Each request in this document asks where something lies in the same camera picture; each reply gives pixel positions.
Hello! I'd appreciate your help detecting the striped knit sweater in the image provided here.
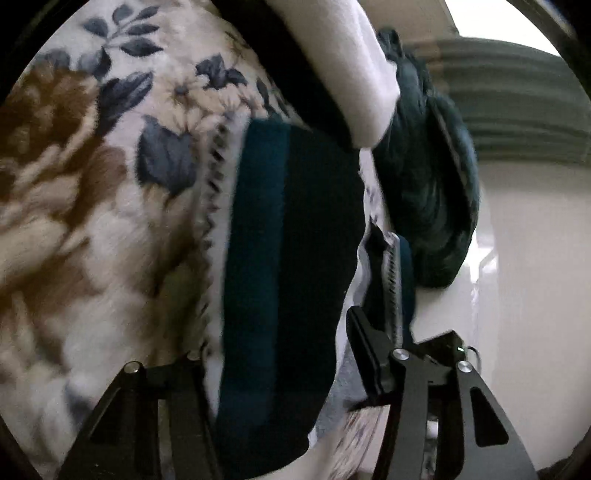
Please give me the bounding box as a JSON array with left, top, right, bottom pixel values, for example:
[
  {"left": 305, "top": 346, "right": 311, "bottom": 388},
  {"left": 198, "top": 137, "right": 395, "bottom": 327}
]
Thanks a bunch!
[{"left": 196, "top": 113, "right": 416, "bottom": 480}]

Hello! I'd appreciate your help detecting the white headboard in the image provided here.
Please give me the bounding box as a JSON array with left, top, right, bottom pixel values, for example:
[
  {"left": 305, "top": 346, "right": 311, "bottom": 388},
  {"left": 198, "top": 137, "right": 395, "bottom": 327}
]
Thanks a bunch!
[{"left": 406, "top": 159, "right": 591, "bottom": 467}]

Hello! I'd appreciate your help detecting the floral plush blanket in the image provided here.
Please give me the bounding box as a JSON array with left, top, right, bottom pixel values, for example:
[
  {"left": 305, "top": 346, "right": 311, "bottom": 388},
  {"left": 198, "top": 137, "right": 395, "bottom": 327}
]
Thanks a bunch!
[{"left": 0, "top": 0, "right": 393, "bottom": 480}]

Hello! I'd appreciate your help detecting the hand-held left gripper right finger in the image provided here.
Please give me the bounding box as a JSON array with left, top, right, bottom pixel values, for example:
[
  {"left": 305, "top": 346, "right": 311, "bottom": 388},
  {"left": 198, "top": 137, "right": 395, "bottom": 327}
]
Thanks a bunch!
[{"left": 346, "top": 306, "right": 539, "bottom": 480}]

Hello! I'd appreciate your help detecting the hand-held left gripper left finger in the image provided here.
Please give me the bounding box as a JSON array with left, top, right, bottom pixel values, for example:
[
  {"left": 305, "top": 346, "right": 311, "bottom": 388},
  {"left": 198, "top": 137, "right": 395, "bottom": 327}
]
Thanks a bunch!
[{"left": 58, "top": 351, "right": 222, "bottom": 480}]

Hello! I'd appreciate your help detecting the dark teal duvet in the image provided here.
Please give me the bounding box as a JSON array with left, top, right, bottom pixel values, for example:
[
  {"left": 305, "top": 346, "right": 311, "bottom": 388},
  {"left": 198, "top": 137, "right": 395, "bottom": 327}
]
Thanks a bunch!
[{"left": 373, "top": 28, "right": 482, "bottom": 291}]

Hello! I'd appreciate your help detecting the grey-green striped curtain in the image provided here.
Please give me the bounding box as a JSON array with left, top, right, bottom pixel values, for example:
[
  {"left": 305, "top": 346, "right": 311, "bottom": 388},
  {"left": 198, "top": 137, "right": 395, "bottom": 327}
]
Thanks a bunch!
[{"left": 406, "top": 37, "right": 591, "bottom": 164}]

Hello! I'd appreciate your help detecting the white folded cloth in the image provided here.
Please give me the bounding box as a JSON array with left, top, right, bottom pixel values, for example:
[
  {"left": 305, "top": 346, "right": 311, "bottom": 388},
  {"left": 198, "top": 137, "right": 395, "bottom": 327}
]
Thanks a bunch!
[{"left": 272, "top": 0, "right": 402, "bottom": 149}]

